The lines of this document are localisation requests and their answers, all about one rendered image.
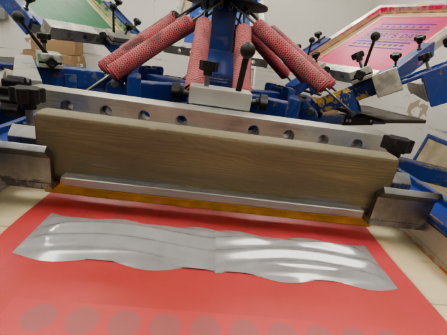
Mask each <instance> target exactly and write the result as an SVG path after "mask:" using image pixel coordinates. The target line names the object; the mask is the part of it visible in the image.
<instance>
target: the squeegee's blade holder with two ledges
mask: <svg viewBox="0 0 447 335"><path fill-rule="evenodd" d="M61 185H65V186H72V187H83V188H90V189H102V190H109V191H120V192H126V193H138V194H144V195H156V196H162V197H174V198H180V199H192V200H198V201H210V202H216V203H228V204H235V205H246V206H253V207H264V208H271V209H282V210H289V211H300V212H307V213H318V214H325V215H336V216H343V217H354V218H362V217H363V213H364V210H363V209H362V208H361V207H360V206H357V205H346V204H340V203H328V202H322V201H311V200H304V199H293V198H287V197H276V196H270V195H258V194H252V193H241V192H234V191H224V190H217V189H206V188H200V187H188V186H182V185H171V184H165V183H154V182H147V181H136V180H130V179H118V178H112V177H101V176H95V175H84V174H77V173H65V174H63V175H62V176H61Z"/></svg>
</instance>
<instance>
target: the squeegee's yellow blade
mask: <svg viewBox="0 0 447 335"><path fill-rule="evenodd" d="M58 187H69V188H77V189H88V190H95V191H106V192H113V193H124V194H130V195H142V196H148V197H161V198H167V199H179V200H185V201H197V202H203V203H215V204H221V205H233V206H240V207H251V208H258V209H269V210H276V211H287V212H294V213H306V214H312V215H324V216H330V217H342V218H348V219H360V220H363V218H354V217H343V216H336V215H325V214H318V213H307V212H300V211H289V210H282V209H271V208H264V207H253V206H246V205H235V204H228V203H216V202H210V201H198V200H192V199H180V198H174V197H162V196H156V195H144V194H138V193H126V192H120V191H109V190H102V189H90V188H83V187H72V186H65V185H61V180H60V184H58Z"/></svg>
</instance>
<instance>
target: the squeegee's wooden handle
mask: <svg viewBox="0 0 447 335"><path fill-rule="evenodd" d="M34 121H35V136H36V144H37V145H39V146H47V147H48V148H49V149H50V151H52V153H53V159H54V171H55V179H61V176H62V175H63V174H65V173H77V174H84V175H95V176H101V177H112V178H118V179H130V180H136V181H147V182H154V183H165V184H171V185H182V186H188V187H200V188H206V189H217V190H224V191H234V192H241V193H252V194H258V195H270V196H276V197H287V198H293V199H304V200H311V201H322V202H328V203H340V204H346V205H357V206H360V207H361V208H362V209H363V210H364V213H365V214H368V212H369V208H370V206H371V203H372V200H373V197H374V194H375V192H376V191H378V190H380V189H381V188H383V187H391V184H392V181H393V179H394V176H395V174H396V171H397V169H398V158H397V157H396V156H394V155H392V154H390V153H389V152H380V151H375V150H365V149H360V148H350V147H344V146H335V145H329V144H320V143H314V142H304V141H299V140H289V139H283V138H274V137H269V136H258V135H253V134H244V133H238V132H228V131H223V130H213V129H207V128H198V127H192V126H183V125H177V124H167V123H162V122H152V121H147V120H137V119H131V118H122V117H116V116H107V115H101V114H91V113H86V112H76V111H70V110H61V109H56V108H44V109H42V110H38V112H37V113H36V114H35V119H34Z"/></svg>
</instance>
